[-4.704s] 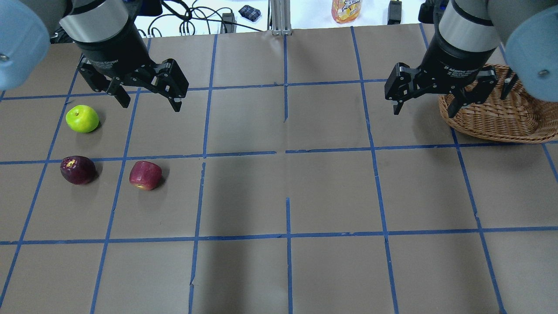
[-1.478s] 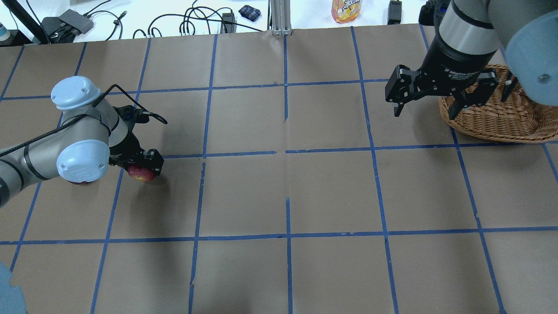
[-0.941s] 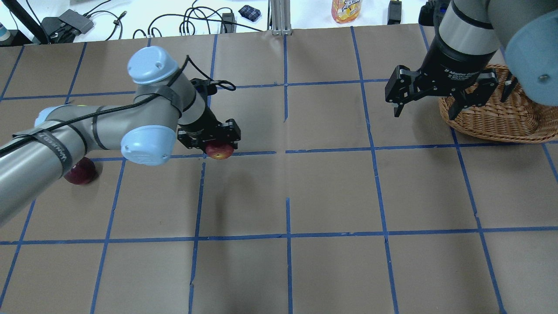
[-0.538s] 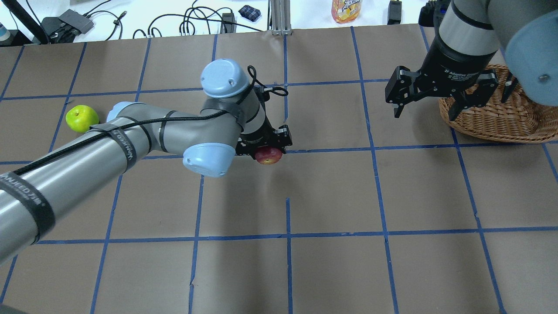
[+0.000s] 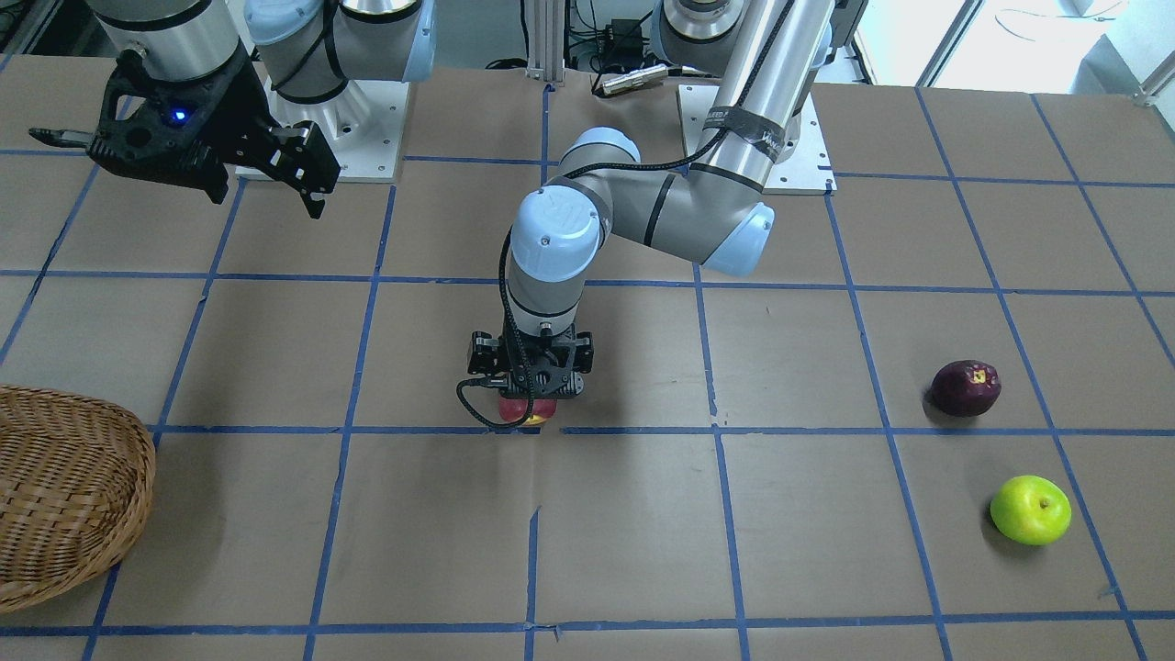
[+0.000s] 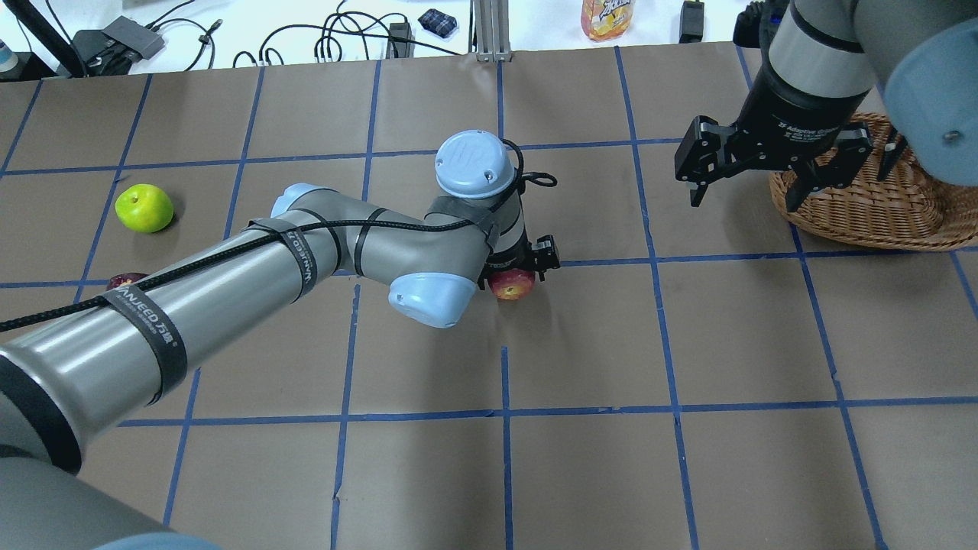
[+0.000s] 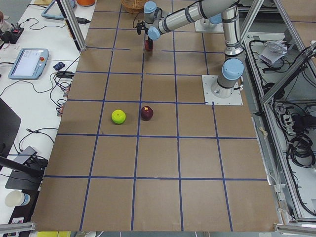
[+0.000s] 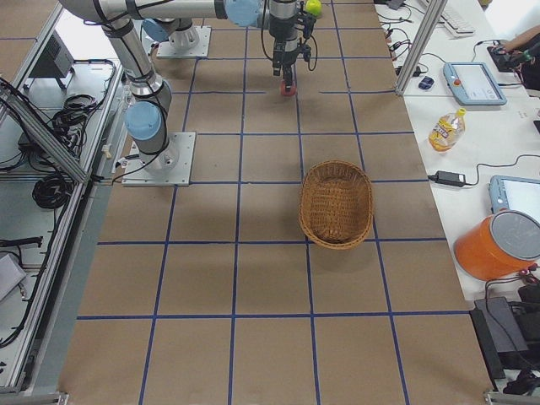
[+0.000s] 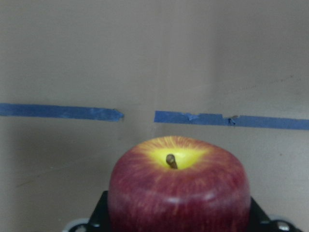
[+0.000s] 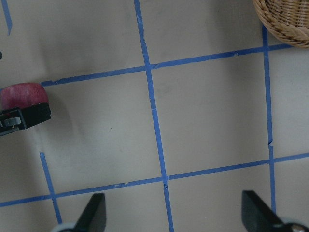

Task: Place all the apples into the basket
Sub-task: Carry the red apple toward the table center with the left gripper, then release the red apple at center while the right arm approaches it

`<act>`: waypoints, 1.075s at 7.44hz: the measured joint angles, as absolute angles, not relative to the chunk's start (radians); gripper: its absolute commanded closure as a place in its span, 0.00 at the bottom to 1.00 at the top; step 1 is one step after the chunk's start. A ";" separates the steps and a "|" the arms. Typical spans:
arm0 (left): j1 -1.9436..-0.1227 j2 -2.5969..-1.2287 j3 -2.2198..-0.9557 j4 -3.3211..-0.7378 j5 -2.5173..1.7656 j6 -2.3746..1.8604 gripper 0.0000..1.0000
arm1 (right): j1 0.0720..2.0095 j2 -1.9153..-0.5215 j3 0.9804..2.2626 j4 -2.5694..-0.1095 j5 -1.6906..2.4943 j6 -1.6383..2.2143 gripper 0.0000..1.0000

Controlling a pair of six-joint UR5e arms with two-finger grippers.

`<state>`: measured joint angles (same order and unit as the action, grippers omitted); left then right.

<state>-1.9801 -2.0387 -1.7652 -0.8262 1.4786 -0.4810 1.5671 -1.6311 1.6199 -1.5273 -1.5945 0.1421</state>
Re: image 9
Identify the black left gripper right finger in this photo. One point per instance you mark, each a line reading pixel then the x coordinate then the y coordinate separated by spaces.
pixel 260 222

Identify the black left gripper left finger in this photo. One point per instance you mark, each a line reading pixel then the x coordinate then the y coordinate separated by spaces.
pixel 99 220

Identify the dark red apple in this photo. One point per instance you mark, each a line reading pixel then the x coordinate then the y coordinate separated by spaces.
pixel 178 184

